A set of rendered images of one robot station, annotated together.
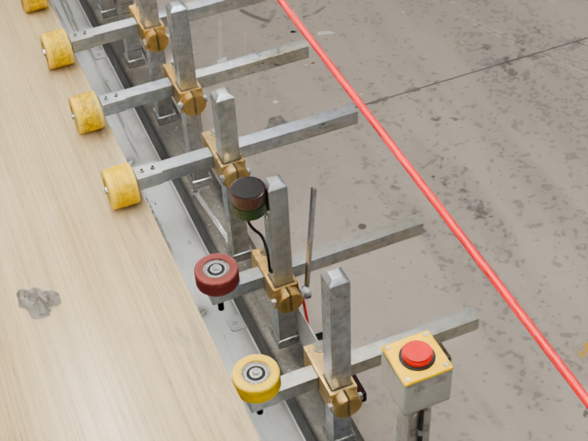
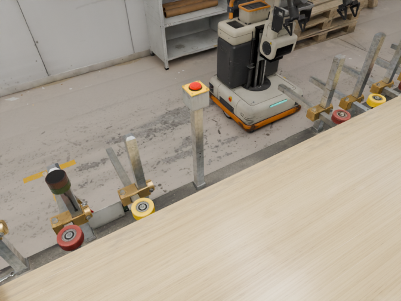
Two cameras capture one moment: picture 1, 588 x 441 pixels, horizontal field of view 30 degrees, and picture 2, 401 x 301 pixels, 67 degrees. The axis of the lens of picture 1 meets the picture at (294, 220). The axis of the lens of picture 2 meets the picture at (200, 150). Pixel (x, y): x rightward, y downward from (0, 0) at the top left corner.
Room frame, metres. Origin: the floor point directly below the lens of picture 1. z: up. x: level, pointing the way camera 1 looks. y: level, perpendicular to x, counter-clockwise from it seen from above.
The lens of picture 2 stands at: (1.01, 0.74, 1.79)
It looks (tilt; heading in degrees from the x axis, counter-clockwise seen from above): 44 degrees down; 261
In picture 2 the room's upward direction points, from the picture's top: 2 degrees counter-clockwise
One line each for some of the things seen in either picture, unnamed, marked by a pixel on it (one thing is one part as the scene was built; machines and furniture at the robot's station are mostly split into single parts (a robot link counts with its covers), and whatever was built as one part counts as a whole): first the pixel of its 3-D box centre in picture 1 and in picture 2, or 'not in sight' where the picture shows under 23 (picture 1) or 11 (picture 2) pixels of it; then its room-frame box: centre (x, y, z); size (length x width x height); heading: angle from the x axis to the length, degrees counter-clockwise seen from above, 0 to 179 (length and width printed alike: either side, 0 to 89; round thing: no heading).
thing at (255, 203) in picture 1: (248, 192); (56, 179); (1.35, 0.07, 1.10); 0.06 x 0.06 x 0.02
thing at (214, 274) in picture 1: (218, 288); (74, 243); (1.37, 0.15, 0.85); 0.08 x 0.08 x 0.11
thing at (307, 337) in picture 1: (302, 327); (91, 221); (1.35, 0.00, 0.75); 0.26 x 0.01 x 0.10; 21
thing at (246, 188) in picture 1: (252, 233); (67, 197); (1.35, 0.07, 1.01); 0.06 x 0.06 x 0.22; 21
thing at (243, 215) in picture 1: (248, 204); (59, 184); (1.35, 0.07, 1.08); 0.06 x 0.06 x 0.02
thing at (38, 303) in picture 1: (37, 296); not in sight; (1.32, 0.46, 0.91); 0.09 x 0.07 x 0.02; 45
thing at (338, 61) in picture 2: not in sight; (326, 100); (0.20, -0.41, 0.90); 0.04 x 0.04 x 0.48; 21
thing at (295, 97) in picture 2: not in sight; (307, 106); (0.26, -0.46, 0.83); 0.43 x 0.03 x 0.04; 111
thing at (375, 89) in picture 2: not in sight; (382, 86); (-0.25, -0.58, 0.81); 0.14 x 0.06 x 0.05; 21
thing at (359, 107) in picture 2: not in sight; (339, 95); (0.02, -0.55, 0.80); 0.43 x 0.03 x 0.04; 111
